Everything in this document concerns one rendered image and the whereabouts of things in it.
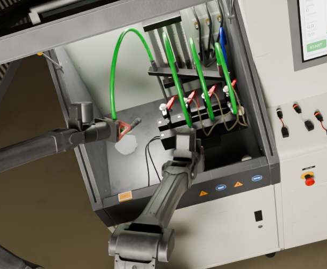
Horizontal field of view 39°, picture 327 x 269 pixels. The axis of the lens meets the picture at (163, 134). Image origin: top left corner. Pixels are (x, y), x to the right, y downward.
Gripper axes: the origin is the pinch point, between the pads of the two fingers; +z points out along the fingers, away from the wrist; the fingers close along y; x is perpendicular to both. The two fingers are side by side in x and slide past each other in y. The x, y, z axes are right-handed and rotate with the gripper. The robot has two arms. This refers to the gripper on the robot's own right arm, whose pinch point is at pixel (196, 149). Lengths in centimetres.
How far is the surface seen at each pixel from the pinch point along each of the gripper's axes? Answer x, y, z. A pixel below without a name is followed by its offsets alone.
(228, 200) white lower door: -4.7, -29.1, 34.1
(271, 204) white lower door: -20, -36, 47
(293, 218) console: -29, -47, 61
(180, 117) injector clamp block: 12.6, 4.5, 36.7
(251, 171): -14.9, -14.3, 23.8
